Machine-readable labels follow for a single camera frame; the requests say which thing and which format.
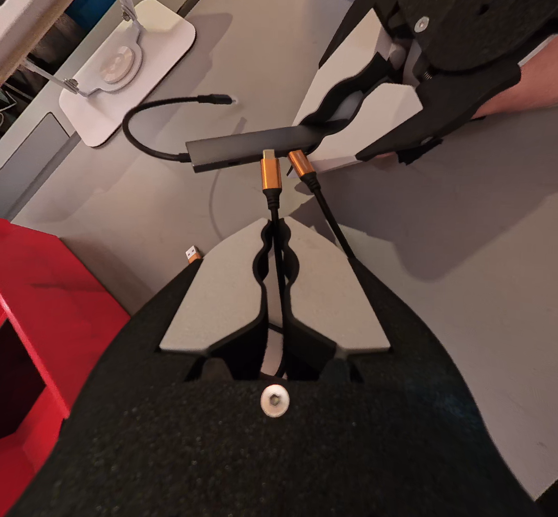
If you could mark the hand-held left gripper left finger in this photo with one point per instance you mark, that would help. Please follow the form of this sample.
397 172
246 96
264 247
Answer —
218 303

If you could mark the red storage bin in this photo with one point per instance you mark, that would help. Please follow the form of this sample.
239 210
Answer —
56 286

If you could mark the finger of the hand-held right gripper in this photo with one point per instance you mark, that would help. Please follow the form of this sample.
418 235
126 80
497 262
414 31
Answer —
392 112
344 46

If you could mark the person's right forearm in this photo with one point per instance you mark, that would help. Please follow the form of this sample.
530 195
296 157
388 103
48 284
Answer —
523 85

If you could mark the white stand with black board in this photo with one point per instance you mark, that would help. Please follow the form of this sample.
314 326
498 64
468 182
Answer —
165 37

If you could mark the grey USB hub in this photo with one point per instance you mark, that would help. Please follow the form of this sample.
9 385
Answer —
244 144

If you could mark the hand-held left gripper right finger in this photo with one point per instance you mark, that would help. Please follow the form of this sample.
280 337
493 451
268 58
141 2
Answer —
331 308

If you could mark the grey desk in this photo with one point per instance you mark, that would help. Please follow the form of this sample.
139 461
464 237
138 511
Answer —
436 242

